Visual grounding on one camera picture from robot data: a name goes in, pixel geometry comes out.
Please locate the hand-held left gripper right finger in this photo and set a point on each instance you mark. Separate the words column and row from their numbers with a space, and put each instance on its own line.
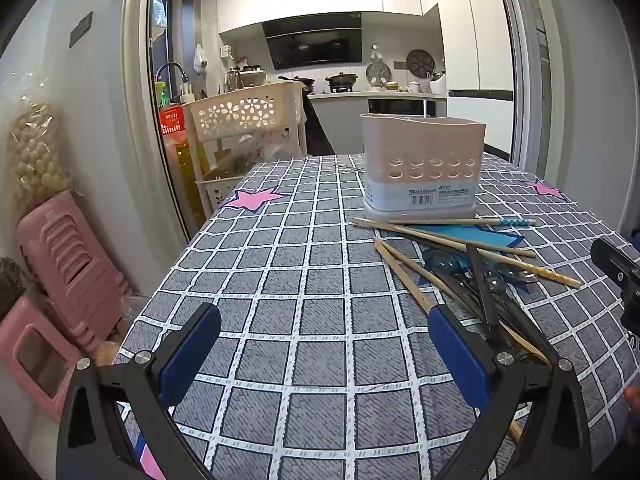
column 457, row 355

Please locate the blue patterned tip chopstick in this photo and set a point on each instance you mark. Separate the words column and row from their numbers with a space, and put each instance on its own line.
column 450, row 221

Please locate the stack of pink stools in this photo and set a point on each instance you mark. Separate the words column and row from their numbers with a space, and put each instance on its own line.
column 70, row 265

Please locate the black cooking pot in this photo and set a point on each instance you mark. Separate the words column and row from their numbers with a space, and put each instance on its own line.
column 341, row 80

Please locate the black wok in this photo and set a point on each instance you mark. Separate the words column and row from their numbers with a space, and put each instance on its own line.
column 300, row 82

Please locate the white plastic utensil holder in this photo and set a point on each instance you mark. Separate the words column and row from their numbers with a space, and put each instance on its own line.
column 422, row 160

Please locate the hanging white plastic bag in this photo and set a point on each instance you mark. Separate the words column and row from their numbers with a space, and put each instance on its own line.
column 200, row 60

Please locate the blue transparent spoon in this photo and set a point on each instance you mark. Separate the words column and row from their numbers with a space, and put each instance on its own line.
column 522, row 275
column 442, row 262

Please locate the person's right hand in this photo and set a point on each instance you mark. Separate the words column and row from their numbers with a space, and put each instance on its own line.
column 634, row 399

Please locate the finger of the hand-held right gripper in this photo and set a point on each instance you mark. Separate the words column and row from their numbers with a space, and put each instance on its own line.
column 612, row 260

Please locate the cream plastic storage cart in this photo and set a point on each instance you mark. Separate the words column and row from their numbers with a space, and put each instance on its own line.
column 235, row 110

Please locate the grey wall switch panel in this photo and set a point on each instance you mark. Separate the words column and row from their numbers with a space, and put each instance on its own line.
column 81, row 29

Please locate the white refrigerator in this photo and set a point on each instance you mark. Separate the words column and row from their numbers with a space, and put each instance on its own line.
column 475, row 50

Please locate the yellow oil bottle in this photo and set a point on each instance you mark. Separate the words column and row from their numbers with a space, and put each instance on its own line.
column 187, row 175

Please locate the round metal steamer rack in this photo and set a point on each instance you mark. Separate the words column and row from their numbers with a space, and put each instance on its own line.
column 378, row 72

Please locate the clear bag of beans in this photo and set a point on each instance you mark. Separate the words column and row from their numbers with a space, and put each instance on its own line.
column 35, row 160

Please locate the kitchen faucet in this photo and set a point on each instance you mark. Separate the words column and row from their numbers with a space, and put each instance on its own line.
column 172, row 67

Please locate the sliding door frame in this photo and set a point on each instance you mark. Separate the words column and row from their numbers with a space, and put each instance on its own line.
column 140, row 110
column 525, row 85

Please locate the red plastic basket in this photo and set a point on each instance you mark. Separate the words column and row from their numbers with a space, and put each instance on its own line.
column 172, row 121

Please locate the built-in black oven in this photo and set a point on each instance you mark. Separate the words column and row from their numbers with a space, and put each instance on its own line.
column 395, row 106

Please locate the grey lower kitchen cabinets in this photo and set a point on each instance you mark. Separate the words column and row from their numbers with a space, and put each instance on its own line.
column 345, row 120

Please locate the round dark baking pan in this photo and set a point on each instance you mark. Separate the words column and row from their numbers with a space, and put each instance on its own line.
column 421, row 62

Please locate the grey checked star tablecloth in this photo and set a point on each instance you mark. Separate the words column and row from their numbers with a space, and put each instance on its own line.
column 300, row 285

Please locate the black range hood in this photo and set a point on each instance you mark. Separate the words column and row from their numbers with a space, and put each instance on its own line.
column 315, row 42

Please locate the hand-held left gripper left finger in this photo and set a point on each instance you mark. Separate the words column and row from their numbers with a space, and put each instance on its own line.
column 192, row 350

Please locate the black hanging cloth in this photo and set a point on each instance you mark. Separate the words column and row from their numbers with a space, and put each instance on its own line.
column 317, row 130

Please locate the pink plastic stool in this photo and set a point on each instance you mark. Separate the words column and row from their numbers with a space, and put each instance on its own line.
column 35, row 360

